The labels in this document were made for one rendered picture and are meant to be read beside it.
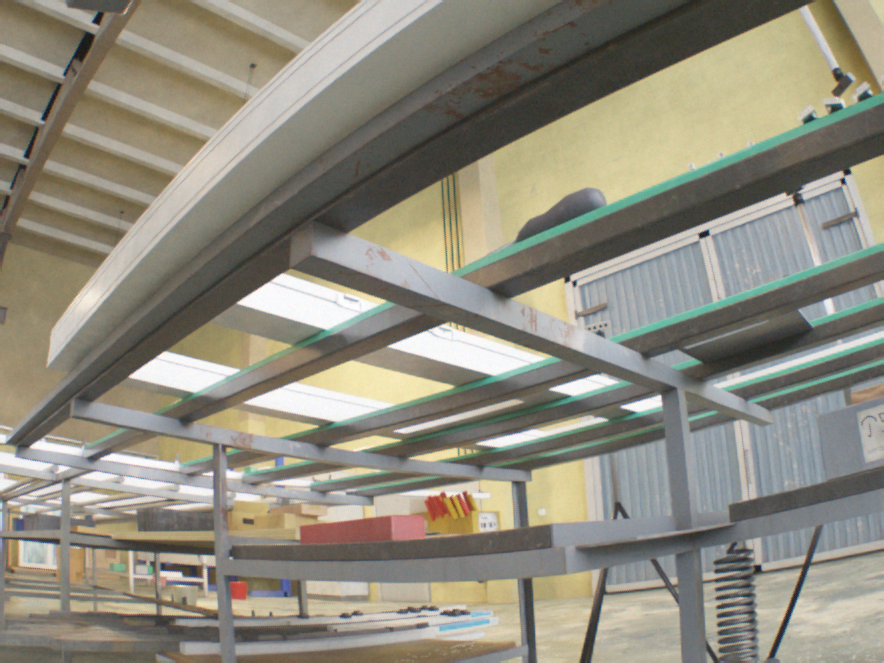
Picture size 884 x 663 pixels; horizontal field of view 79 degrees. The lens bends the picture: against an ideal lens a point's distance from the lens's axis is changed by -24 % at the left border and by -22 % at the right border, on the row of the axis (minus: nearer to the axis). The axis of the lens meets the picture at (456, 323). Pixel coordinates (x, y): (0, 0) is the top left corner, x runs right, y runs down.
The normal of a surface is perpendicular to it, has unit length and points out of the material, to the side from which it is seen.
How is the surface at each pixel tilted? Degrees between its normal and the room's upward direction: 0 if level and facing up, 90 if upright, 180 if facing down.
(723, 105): 90
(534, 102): 180
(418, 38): 180
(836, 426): 90
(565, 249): 90
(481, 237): 90
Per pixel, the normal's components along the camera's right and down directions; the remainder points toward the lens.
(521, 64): 0.06, 0.93
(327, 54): -0.68, -0.22
